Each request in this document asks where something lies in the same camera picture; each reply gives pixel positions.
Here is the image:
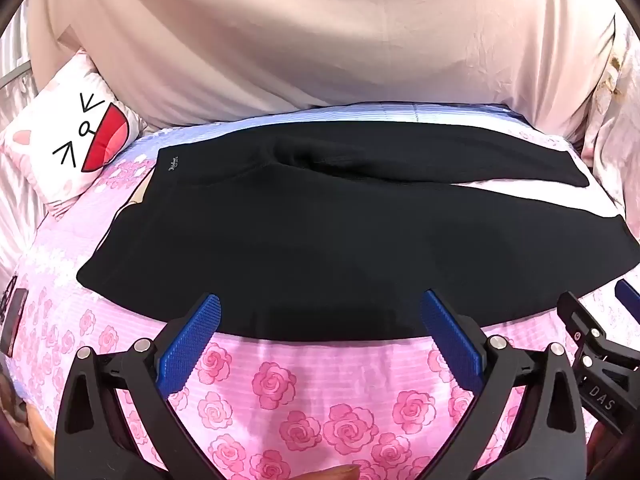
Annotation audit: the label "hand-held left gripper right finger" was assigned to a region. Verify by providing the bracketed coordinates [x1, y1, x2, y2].
[420, 289, 587, 480]

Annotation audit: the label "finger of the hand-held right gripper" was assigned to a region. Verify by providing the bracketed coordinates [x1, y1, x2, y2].
[556, 291, 640, 363]
[614, 279, 640, 318]

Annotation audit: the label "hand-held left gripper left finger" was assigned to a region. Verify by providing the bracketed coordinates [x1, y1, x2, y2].
[54, 292, 223, 480]

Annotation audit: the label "black pants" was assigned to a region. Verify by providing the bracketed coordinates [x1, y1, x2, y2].
[76, 120, 640, 343]

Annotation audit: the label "person's left hand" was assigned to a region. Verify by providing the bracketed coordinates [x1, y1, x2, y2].
[320, 465, 362, 480]

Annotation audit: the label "pink floral blanket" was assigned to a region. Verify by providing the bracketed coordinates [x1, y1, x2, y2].
[0, 101, 640, 480]

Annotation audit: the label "dark rectangular object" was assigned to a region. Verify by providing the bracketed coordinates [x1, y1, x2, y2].
[0, 275, 30, 358]

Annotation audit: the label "white patterned cloth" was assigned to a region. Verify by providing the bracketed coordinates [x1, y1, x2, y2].
[580, 15, 640, 211]

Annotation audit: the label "pale pink satin sheet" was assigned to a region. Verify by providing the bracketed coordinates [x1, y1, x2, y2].
[0, 150, 51, 281]

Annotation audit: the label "cartoon cat face pillow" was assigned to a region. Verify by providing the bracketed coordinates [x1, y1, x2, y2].
[0, 49, 147, 206]

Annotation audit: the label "beige cloth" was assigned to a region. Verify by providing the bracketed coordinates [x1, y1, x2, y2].
[25, 0, 621, 128]

